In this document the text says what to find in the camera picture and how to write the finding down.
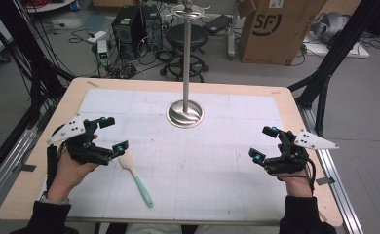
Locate small device with green display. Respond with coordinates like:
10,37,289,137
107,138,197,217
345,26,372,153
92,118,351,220
95,39,110,67

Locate aluminium rail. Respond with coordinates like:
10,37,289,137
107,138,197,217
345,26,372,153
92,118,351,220
296,104,365,234
0,106,56,215

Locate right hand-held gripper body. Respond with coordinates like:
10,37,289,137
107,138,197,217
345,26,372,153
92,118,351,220
264,129,340,176

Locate grey helmet-like device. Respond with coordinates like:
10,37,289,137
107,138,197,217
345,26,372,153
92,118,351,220
310,11,352,45

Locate black round stool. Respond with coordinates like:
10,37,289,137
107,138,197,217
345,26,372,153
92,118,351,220
159,23,209,83

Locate black computer tower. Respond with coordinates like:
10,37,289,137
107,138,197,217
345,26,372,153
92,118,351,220
111,5,145,60
140,4,164,52

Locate black metal frame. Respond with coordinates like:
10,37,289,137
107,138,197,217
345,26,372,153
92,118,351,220
0,0,76,189
287,0,380,137

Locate large cardboard box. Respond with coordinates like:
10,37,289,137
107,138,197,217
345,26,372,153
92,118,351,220
238,0,328,66

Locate black wrist strap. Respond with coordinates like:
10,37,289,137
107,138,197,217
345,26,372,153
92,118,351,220
45,144,59,193

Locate white power strip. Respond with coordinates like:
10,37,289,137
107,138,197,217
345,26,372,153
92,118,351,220
87,30,108,45

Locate person's right hand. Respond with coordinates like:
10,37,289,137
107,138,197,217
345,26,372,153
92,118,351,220
274,143,314,198

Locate white grid mat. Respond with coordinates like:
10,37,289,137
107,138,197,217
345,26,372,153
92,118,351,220
47,88,289,222

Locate wooden spatula with green handle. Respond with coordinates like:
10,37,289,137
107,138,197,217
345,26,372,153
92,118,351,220
118,150,155,209

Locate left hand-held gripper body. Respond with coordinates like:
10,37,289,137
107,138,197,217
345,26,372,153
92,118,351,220
46,114,114,166

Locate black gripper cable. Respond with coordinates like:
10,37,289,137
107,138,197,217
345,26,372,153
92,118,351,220
302,157,317,195

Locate metal stand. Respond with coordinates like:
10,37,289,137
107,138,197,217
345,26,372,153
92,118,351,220
164,0,211,129

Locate person's left hand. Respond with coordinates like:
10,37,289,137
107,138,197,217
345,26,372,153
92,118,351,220
47,133,100,201

